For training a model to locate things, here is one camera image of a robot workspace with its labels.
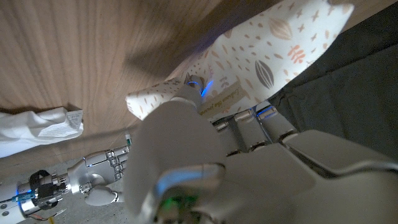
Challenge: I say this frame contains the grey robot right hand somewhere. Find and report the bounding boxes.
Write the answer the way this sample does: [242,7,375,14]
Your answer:
[67,145,130,207]

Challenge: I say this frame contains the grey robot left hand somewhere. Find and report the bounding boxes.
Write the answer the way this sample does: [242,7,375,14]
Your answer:
[123,74,398,224]

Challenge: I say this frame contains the white patterned pen bag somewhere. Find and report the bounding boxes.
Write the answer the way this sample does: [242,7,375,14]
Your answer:
[125,0,355,121]

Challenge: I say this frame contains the folded white cloth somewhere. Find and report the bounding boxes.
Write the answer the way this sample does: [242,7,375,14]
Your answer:
[0,106,85,159]

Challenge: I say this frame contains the black backdrop curtain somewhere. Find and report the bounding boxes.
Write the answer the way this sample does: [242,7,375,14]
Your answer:
[267,0,398,162]

